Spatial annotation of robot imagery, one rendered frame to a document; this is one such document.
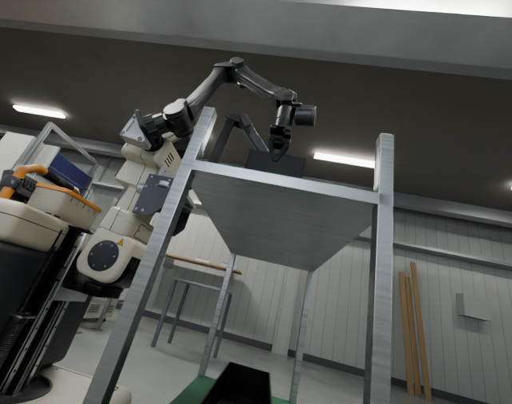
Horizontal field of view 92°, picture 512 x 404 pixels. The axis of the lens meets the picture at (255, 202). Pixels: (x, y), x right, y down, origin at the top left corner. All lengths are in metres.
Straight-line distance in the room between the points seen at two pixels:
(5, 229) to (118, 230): 0.29
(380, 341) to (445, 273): 6.22
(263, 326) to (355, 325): 1.82
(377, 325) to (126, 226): 0.81
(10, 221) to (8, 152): 2.44
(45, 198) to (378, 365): 1.15
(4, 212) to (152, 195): 0.41
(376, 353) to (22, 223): 0.99
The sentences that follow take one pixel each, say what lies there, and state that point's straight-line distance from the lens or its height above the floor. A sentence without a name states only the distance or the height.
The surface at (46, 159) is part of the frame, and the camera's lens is 3.29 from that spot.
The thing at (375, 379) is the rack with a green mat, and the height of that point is 0.63.
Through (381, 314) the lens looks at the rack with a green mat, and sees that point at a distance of 0.49.
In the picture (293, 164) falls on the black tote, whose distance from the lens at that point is 0.75.
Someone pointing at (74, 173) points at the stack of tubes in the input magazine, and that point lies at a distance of 3.48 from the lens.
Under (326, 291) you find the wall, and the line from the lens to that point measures 5.67.
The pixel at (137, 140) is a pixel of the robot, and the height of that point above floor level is 1.11.
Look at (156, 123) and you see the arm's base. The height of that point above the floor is 1.19.
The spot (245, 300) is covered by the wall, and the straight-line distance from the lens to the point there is 5.56.
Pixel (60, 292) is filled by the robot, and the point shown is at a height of 0.58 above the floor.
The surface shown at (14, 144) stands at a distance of 3.46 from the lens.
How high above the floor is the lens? 0.68
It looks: 23 degrees up
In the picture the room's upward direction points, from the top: 14 degrees clockwise
